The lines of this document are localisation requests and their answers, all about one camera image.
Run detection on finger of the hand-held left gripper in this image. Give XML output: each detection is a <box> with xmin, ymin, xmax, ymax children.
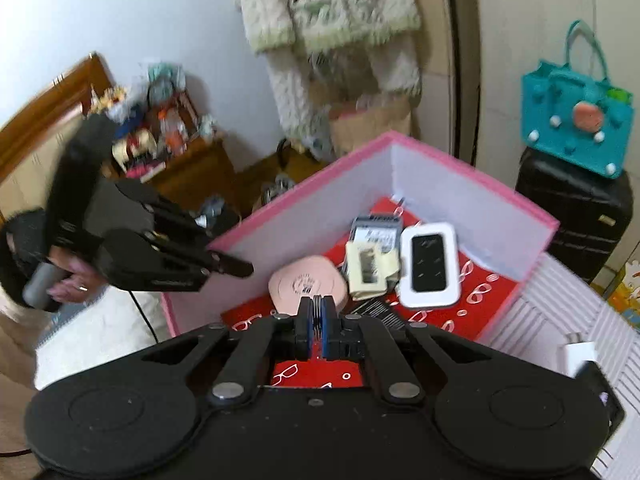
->
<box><xmin>145</xmin><ymin>195</ymin><xmax>221</xmax><ymax>253</ymax></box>
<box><xmin>142</xmin><ymin>230</ymin><xmax>255</xmax><ymax>291</ymax></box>

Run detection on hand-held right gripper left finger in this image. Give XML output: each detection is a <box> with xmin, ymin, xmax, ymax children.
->
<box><xmin>142</xmin><ymin>296</ymin><xmax>321</xmax><ymax>408</ymax></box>

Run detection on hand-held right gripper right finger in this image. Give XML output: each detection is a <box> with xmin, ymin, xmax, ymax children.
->
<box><xmin>320</xmin><ymin>297</ymin><xmax>493</xmax><ymax>406</ymax></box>

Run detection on pink round device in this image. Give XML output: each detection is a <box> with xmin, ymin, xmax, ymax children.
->
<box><xmin>268</xmin><ymin>255</ymin><xmax>348</xmax><ymax>318</ymax></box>

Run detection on black card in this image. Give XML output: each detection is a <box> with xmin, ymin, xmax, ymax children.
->
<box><xmin>350</xmin><ymin>299</ymin><xmax>403</xmax><ymax>330</ymax></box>

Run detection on cream plastic holder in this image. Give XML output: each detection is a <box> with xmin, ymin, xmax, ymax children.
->
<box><xmin>345</xmin><ymin>240</ymin><xmax>402</xmax><ymax>301</ymax></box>

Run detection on grey device with label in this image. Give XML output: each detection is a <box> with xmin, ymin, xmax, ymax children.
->
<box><xmin>348</xmin><ymin>214</ymin><xmax>405</xmax><ymax>256</ymax></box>

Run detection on white pocket router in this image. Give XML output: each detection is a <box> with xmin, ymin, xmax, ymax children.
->
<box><xmin>398</xmin><ymin>221</ymin><xmax>460</xmax><ymax>309</ymax></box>

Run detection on pink cardboard box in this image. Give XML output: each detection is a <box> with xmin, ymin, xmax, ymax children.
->
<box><xmin>160</xmin><ymin>130</ymin><xmax>560</xmax><ymax>343</ymax></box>

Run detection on white charger cube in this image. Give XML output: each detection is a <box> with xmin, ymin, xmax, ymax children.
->
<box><xmin>564</xmin><ymin>342</ymin><xmax>600</xmax><ymax>378</ymax></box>

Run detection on black silicone case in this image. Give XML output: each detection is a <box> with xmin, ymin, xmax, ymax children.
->
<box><xmin>575</xmin><ymin>360</ymin><xmax>626</xmax><ymax>441</ymax></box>

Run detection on person's left hand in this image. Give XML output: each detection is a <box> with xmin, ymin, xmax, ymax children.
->
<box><xmin>50</xmin><ymin>255</ymin><xmax>103</xmax><ymax>306</ymax></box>

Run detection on black bag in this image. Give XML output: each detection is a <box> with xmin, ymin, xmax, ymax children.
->
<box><xmin>195</xmin><ymin>195</ymin><xmax>241</xmax><ymax>241</ymax></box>

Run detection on wooden padded headboard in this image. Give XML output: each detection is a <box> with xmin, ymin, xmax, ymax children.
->
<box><xmin>0</xmin><ymin>51</ymin><xmax>118</xmax><ymax>221</ymax></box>

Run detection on grey sneakers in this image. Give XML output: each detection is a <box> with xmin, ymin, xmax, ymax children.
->
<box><xmin>262</xmin><ymin>175</ymin><xmax>296</xmax><ymax>206</ymax></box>

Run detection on wooden nightstand with clutter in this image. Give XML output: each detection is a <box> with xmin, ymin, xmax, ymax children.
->
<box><xmin>87</xmin><ymin>60</ymin><xmax>218</xmax><ymax>183</ymax></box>

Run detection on white fleece blanket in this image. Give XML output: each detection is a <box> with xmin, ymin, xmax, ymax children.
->
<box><xmin>35</xmin><ymin>285</ymin><xmax>171</xmax><ymax>391</ymax></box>

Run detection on grey plastic bag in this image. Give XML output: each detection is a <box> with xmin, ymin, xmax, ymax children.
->
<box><xmin>300</xmin><ymin>125</ymin><xmax>336</xmax><ymax>161</ymax></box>

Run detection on red patterned flat box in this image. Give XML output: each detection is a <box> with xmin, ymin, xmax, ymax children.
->
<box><xmin>220</xmin><ymin>195</ymin><xmax>526</xmax><ymax>391</ymax></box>

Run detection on brown paper bag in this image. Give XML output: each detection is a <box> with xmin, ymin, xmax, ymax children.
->
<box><xmin>327</xmin><ymin>95</ymin><xmax>413</xmax><ymax>158</ymax></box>

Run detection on light wooden board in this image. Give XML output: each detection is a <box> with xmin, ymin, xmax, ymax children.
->
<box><xmin>415</xmin><ymin>0</ymin><xmax>456</xmax><ymax>151</ymax></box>

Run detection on white and green fleece robe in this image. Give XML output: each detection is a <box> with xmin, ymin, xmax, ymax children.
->
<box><xmin>236</xmin><ymin>0</ymin><xmax>423</xmax><ymax>141</ymax></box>

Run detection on black suitcase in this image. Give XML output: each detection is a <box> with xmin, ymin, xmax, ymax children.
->
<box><xmin>515</xmin><ymin>147</ymin><xmax>633</xmax><ymax>286</ymax></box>

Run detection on black clothes rack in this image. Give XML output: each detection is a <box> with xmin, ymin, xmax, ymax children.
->
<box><xmin>442</xmin><ymin>0</ymin><xmax>476</xmax><ymax>161</ymax></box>

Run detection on yellow printed box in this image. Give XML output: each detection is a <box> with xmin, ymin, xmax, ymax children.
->
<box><xmin>590</xmin><ymin>255</ymin><xmax>640</xmax><ymax>331</ymax></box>

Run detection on teal tote bag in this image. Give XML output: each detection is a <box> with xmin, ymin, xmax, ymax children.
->
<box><xmin>521</xmin><ymin>20</ymin><xmax>635</xmax><ymax>179</ymax></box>

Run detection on beige wardrobe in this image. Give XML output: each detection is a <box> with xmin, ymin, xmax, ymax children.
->
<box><xmin>475</xmin><ymin>0</ymin><xmax>640</xmax><ymax>161</ymax></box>

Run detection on black cable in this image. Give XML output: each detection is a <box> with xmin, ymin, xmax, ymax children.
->
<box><xmin>127</xmin><ymin>290</ymin><xmax>167</xmax><ymax>341</ymax></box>

